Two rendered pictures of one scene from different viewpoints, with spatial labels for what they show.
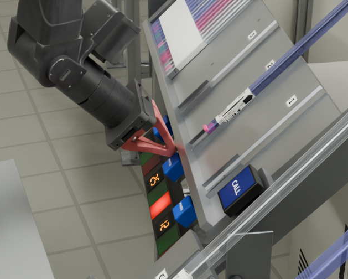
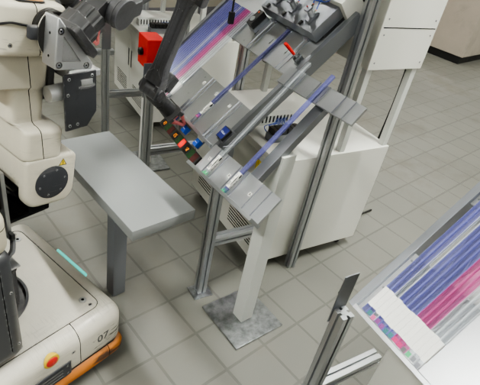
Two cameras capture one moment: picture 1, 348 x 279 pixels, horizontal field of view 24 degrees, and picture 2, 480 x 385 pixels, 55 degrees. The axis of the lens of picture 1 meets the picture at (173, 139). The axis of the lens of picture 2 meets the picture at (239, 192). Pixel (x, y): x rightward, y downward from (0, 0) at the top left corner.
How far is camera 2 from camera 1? 0.83 m
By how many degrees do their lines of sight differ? 25
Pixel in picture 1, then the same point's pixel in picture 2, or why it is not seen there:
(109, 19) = (172, 78)
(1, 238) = (124, 158)
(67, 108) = (59, 113)
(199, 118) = (190, 112)
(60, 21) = (164, 79)
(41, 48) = (157, 88)
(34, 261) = (140, 164)
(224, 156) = (207, 124)
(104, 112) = (166, 110)
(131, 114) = (176, 111)
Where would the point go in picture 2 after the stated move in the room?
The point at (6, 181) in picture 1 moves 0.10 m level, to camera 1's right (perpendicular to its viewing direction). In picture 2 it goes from (111, 138) to (136, 137)
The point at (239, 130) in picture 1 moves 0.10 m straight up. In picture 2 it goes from (210, 116) to (214, 92)
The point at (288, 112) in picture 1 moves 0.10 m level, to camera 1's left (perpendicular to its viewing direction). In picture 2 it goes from (229, 109) to (204, 109)
